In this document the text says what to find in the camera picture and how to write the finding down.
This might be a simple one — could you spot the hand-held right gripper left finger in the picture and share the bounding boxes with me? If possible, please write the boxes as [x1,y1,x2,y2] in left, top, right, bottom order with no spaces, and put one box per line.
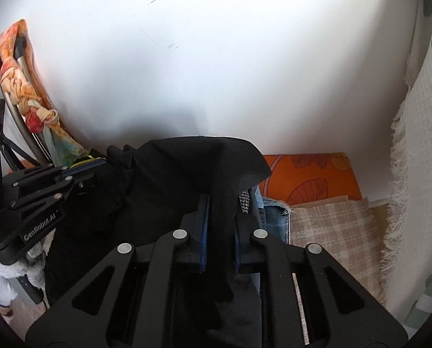
[25,194,211,348]

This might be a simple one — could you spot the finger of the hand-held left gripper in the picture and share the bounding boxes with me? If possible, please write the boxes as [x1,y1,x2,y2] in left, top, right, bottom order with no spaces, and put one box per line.
[2,157,107,191]
[9,174,97,222]

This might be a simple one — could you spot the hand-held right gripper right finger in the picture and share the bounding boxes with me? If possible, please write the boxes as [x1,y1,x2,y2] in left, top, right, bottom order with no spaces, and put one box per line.
[233,194,409,348]

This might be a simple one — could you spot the black pants with yellow print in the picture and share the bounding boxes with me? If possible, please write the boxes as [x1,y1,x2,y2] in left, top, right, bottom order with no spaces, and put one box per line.
[44,136,273,348]

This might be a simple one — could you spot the person's left forearm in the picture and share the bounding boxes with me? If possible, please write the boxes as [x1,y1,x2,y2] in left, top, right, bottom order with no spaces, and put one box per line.
[0,232,56,307]

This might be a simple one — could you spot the blue folded jeans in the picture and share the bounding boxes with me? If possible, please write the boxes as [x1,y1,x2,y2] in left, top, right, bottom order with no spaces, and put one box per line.
[254,185,291,243]

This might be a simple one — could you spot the folded silver tripod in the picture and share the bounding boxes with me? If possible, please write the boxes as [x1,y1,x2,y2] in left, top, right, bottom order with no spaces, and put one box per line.
[0,38,53,167]

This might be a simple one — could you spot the beige checked blanket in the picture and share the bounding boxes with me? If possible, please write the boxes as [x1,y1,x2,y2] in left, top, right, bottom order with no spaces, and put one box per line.
[288,197,387,305]

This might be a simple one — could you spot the orange patterned scarf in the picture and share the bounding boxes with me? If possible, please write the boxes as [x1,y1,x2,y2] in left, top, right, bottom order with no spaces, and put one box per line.
[0,19,90,165]

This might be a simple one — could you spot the orange leaf print tablecloth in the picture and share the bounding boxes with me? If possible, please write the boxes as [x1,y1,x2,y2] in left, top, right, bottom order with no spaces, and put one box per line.
[259,151,363,206]

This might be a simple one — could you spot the green striped white blanket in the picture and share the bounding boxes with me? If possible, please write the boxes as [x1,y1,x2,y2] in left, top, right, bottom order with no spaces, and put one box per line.
[381,0,432,334]

